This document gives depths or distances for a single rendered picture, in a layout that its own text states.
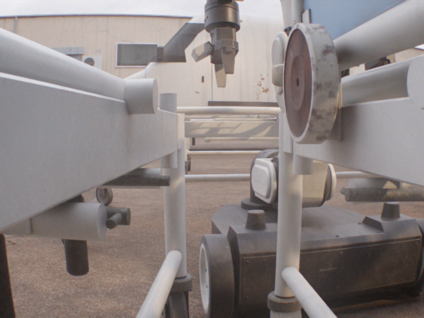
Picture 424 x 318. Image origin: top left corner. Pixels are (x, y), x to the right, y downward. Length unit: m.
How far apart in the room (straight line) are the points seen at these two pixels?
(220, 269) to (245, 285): 0.07
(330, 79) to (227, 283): 0.59
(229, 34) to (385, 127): 0.76
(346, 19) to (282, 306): 0.45
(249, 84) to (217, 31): 6.44
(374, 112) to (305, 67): 0.09
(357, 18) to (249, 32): 7.25
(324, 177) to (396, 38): 0.86
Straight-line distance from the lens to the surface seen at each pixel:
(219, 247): 0.91
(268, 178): 1.16
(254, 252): 0.90
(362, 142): 0.38
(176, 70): 7.29
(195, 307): 1.08
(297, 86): 0.44
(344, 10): 0.47
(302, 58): 0.42
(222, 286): 0.89
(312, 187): 1.16
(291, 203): 0.67
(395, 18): 0.32
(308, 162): 0.61
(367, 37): 0.37
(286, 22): 1.16
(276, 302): 0.71
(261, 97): 7.53
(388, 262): 1.04
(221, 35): 1.06
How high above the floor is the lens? 0.43
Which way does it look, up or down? 4 degrees down
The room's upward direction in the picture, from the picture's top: straight up
